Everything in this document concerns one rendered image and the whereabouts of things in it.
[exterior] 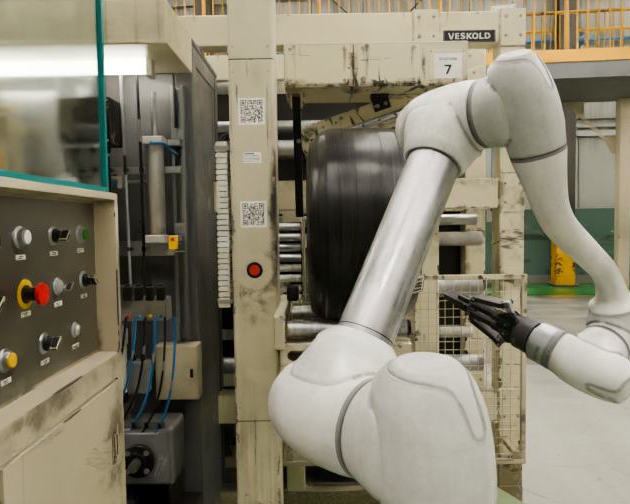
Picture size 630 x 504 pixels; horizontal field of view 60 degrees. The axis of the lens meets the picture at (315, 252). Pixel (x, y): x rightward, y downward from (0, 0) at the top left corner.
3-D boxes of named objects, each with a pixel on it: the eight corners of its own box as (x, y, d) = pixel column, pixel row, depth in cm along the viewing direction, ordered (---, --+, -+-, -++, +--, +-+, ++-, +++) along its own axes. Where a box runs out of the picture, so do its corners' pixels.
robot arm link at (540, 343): (543, 377, 119) (518, 363, 123) (564, 358, 124) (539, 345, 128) (551, 344, 114) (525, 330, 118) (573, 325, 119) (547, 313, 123)
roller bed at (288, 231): (250, 305, 198) (248, 222, 196) (254, 299, 212) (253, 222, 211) (305, 304, 198) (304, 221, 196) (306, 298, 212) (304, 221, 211)
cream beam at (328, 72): (284, 88, 180) (283, 42, 179) (288, 104, 205) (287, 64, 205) (469, 85, 180) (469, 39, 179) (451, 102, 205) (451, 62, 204)
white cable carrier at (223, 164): (218, 307, 159) (214, 141, 157) (221, 305, 164) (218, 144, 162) (233, 307, 159) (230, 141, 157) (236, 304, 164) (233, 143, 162)
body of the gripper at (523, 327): (528, 331, 118) (491, 311, 125) (521, 361, 123) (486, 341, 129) (546, 316, 123) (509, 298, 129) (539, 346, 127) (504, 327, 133)
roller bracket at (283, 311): (274, 351, 147) (273, 315, 147) (283, 324, 187) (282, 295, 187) (286, 351, 147) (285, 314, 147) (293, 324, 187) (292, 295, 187)
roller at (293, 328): (284, 340, 152) (283, 327, 150) (284, 330, 156) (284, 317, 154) (410, 339, 152) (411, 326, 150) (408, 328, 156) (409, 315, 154)
